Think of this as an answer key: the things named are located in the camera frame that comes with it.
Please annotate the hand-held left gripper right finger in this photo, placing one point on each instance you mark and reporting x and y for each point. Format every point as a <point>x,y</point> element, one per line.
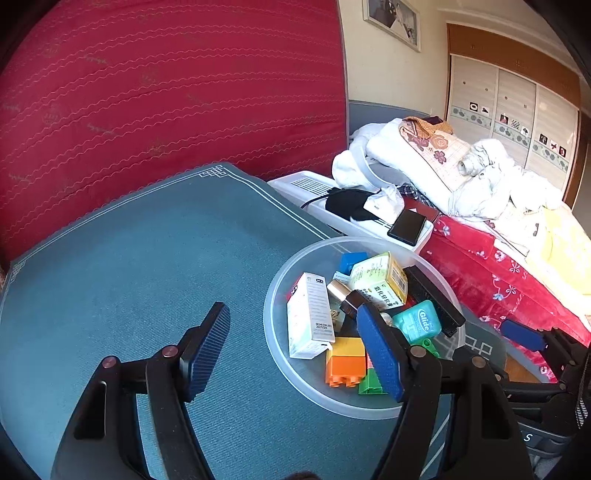
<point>381,350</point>

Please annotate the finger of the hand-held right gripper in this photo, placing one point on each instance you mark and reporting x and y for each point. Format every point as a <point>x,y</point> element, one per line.
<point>531,392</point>
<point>521,334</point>

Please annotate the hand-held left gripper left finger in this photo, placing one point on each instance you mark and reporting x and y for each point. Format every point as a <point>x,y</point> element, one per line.
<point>207,350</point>

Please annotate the green and orange toy block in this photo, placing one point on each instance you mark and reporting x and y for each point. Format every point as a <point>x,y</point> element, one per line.
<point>371,383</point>

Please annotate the yellow and orange toy block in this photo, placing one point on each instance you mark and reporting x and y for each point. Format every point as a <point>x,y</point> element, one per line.
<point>346,360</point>

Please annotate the green and pink toy block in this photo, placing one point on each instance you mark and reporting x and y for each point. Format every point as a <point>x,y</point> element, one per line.
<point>427,347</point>

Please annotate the teal dental floss case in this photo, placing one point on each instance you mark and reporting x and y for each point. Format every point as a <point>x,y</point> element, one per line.
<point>418,321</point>

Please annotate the brown bottle with gold cap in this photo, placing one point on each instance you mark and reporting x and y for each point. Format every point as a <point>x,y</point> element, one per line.
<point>344,295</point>

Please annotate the yellow and green carton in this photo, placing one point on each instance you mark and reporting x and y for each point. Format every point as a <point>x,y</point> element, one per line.
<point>376,277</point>

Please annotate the clear plastic bowl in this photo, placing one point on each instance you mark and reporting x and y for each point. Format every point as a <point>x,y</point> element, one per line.
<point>277,323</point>

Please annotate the black bristle brush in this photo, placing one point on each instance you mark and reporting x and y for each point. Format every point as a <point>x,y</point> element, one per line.
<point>434,295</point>

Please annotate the white and pink carton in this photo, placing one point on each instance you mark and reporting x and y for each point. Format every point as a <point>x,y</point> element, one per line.
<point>309,318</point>

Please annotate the blue toy block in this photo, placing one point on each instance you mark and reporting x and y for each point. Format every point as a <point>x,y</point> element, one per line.
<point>353,262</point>

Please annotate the red floral blanket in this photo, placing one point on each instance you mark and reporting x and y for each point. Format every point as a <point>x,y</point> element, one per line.
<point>485,277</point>

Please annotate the pale yellow cloth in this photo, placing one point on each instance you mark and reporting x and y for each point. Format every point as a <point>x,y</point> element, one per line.
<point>568,244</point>

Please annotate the black smartphone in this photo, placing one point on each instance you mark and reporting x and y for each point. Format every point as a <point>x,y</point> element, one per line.
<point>407,227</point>

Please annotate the dark red box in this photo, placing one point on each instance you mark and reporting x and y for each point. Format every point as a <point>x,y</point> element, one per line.
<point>427,211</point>

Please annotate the black cloth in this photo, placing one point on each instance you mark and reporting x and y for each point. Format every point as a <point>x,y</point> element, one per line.
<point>346,205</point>

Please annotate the white bedding pile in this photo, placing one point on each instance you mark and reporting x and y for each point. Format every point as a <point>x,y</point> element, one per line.
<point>489,180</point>

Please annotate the plaid cloth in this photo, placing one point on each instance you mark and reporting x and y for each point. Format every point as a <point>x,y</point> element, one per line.
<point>413,190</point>

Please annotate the white slatted appliance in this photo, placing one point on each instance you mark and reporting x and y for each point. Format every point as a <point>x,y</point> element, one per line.
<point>300,184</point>

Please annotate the floral quilt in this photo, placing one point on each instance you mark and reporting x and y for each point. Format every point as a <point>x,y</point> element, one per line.
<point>436,147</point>

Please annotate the white and brown wardrobe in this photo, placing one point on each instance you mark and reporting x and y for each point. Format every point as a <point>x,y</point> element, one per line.
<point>512,101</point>

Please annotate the red quilted mattress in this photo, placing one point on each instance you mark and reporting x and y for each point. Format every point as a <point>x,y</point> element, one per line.
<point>161,92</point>

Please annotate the framed wall picture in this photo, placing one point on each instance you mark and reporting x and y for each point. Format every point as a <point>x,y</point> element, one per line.
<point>392,21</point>

